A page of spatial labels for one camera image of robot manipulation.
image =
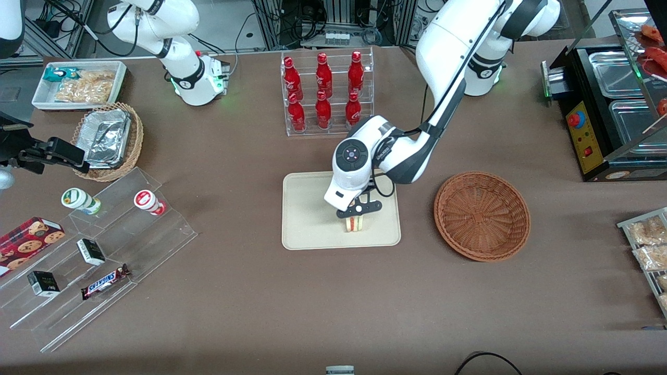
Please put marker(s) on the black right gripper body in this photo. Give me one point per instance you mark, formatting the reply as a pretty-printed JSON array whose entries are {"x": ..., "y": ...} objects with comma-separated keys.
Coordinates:
[{"x": 11, "y": 144}]

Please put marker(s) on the triangle sandwich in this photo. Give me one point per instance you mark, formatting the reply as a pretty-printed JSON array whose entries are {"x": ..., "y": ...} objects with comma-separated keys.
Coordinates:
[{"x": 354, "y": 225}]

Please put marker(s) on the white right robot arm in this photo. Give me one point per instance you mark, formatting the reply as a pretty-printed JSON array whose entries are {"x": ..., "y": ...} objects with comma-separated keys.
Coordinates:
[{"x": 177, "y": 31}]

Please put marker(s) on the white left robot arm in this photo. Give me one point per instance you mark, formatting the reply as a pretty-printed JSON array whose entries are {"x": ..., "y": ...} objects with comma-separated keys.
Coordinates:
[{"x": 448, "y": 41}]

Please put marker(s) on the beige plastic tray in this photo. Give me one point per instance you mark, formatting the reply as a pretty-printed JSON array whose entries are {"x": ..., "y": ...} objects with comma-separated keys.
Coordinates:
[{"x": 312, "y": 219}]

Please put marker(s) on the small wicker basket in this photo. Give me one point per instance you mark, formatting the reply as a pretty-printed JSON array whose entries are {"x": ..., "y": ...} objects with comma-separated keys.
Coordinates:
[{"x": 136, "y": 140}]

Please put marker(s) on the round brown wicker basket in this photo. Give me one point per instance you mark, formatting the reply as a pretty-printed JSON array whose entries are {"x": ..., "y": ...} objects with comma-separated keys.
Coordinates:
[{"x": 482, "y": 216}]

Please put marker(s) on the grey snack display tray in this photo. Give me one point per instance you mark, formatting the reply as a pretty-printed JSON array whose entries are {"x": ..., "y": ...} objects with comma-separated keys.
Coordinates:
[{"x": 625, "y": 225}]

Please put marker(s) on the stack of foil containers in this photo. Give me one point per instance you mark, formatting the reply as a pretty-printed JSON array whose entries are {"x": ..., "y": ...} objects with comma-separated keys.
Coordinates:
[{"x": 107, "y": 138}]

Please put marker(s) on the green lid yogurt cup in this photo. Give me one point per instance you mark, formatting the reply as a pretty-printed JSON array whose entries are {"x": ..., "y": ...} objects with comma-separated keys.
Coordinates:
[{"x": 78, "y": 199}]

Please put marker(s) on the white rectangular bin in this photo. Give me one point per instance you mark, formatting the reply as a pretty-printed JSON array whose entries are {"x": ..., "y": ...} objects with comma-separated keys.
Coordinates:
[{"x": 39, "y": 99}]

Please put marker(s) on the clear bag of chips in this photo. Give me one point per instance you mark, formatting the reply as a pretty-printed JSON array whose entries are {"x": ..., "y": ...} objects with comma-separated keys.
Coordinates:
[{"x": 86, "y": 88}]

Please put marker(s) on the clear acrylic bottle rack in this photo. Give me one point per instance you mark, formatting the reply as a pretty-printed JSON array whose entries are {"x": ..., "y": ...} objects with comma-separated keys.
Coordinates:
[{"x": 365, "y": 125}]

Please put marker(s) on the teal snack packet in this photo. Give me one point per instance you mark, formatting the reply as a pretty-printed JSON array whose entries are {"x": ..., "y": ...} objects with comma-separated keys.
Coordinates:
[{"x": 60, "y": 74}]

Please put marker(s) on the red cola bottle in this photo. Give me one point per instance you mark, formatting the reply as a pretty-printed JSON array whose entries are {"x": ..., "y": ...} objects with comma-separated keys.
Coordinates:
[
  {"x": 356, "y": 73},
  {"x": 292, "y": 78},
  {"x": 323, "y": 75},
  {"x": 323, "y": 111},
  {"x": 353, "y": 110},
  {"x": 296, "y": 114}
]

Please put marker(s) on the red lid yogurt cup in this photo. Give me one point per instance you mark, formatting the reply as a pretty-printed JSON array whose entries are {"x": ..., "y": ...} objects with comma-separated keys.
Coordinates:
[{"x": 147, "y": 201}]

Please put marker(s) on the red cookie box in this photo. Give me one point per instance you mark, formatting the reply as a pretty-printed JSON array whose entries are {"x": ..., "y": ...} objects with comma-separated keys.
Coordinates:
[{"x": 28, "y": 242}]

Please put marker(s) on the small black box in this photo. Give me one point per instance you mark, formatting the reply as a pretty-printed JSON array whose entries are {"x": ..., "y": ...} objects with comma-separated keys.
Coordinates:
[
  {"x": 91, "y": 251},
  {"x": 43, "y": 284}
]

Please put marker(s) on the clear acrylic stepped stand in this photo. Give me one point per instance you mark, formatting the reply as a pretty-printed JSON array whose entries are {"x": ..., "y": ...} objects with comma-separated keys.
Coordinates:
[{"x": 151, "y": 245}]

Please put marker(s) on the snickers chocolate bar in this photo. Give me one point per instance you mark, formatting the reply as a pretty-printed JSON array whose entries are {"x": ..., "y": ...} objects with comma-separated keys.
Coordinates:
[{"x": 104, "y": 282}]

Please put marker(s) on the white power strip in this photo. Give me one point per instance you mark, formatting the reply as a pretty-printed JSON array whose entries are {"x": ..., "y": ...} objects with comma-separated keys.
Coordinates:
[{"x": 337, "y": 37}]

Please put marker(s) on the small grey edge object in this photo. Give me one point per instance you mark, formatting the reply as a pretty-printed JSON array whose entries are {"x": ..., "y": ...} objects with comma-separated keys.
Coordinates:
[{"x": 340, "y": 370}]

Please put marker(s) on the red emergency stop button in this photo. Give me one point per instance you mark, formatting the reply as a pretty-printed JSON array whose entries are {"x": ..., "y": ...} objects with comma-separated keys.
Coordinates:
[{"x": 576, "y": 120}]

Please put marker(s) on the black food warmer machine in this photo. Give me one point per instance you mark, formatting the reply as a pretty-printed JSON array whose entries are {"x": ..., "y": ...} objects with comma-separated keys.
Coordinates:
[{"x": 589, "y": 130}]

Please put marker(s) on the clear bag of snacks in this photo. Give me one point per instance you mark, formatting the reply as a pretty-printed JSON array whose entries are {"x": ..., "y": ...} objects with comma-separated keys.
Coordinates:
[
  {"x": 651, "y": 258},
  {"x": 646, "y": 230}
]

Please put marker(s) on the steel warmer pan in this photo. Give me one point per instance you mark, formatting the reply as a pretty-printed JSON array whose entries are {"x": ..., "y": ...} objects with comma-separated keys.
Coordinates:
[
  {"x": 638, "y": 127},
  {"x": 617, "y": 73}
]

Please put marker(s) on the glass warmer cover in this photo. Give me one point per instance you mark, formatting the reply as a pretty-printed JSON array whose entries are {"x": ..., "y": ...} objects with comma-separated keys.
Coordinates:
[{"x": 633, "y": 36}]

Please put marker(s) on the aluminium frame rack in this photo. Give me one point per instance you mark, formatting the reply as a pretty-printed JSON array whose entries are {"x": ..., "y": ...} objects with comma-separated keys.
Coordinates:
[{"x": 268, "y": 23}]

